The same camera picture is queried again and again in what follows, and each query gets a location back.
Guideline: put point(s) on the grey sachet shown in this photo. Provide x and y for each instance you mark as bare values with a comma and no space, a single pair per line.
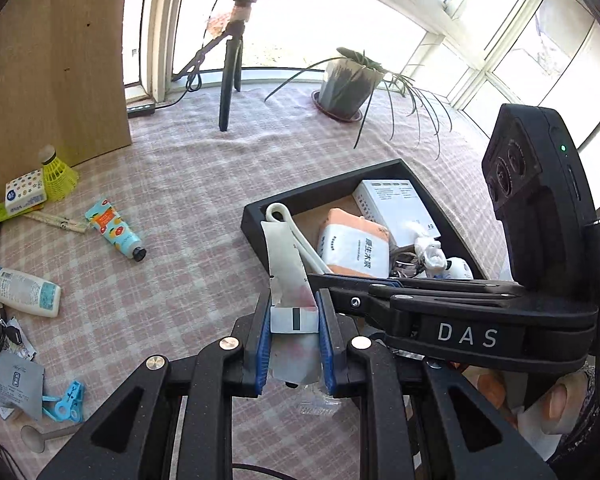
17,385

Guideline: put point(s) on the teal hand cream tube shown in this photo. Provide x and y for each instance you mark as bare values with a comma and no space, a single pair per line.
112,227

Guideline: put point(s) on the white and red sachet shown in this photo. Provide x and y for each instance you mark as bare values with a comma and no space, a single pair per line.
287,285

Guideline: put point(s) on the wooden board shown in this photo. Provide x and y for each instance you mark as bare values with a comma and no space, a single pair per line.
55,60

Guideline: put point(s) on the black tray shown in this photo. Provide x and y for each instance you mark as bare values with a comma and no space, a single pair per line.
325,182

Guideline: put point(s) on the yellow shuttlecock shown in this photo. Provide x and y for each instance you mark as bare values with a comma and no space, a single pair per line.
57,177

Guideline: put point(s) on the black usb hub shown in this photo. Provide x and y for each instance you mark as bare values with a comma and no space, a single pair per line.
141,109

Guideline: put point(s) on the pink pot saucer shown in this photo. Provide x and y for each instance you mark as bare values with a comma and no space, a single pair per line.
330,112

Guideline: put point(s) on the person's right hand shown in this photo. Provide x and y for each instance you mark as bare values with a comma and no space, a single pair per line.
562,402

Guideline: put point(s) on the white plastic hook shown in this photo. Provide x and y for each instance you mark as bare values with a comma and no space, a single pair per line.
300,245

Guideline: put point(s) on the green spider plant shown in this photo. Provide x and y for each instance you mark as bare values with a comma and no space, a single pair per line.
360,55

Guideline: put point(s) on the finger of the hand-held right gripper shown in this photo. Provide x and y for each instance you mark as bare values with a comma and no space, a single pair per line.
355,305
430,282

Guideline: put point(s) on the white plastic dispenser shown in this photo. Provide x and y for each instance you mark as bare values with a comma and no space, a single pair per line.
457,267

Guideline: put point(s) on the star printed tissue pack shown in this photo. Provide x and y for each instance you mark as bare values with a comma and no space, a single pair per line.
25,190

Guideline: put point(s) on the grey flower pot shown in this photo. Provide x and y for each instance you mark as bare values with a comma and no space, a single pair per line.
347,87

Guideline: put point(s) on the metal spoon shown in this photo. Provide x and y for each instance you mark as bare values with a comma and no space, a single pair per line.
32,437

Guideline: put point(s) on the white bottle with blue cap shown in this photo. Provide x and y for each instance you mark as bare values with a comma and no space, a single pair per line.
25,292

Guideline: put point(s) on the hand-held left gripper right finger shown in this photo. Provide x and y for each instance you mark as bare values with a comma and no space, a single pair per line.
325,345

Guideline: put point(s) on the white window frame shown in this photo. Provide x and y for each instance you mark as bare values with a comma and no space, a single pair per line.
480,30

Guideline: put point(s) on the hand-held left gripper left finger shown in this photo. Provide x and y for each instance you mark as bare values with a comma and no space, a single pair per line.
262,345

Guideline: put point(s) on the pink checked tablecloth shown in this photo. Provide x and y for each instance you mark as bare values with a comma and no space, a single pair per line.
195,170

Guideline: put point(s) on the blue clothes peg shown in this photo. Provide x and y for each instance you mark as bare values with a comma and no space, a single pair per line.
72,400
52,407

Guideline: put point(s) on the white cardboard box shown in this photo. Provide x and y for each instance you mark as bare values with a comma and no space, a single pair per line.
390,200

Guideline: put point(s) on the white printed sachet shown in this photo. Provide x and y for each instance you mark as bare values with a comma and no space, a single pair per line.
24,347

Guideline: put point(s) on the orange tissue pack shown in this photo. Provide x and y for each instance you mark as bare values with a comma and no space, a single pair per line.
350,245

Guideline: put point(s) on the black tripod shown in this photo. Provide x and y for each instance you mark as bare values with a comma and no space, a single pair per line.
228,85

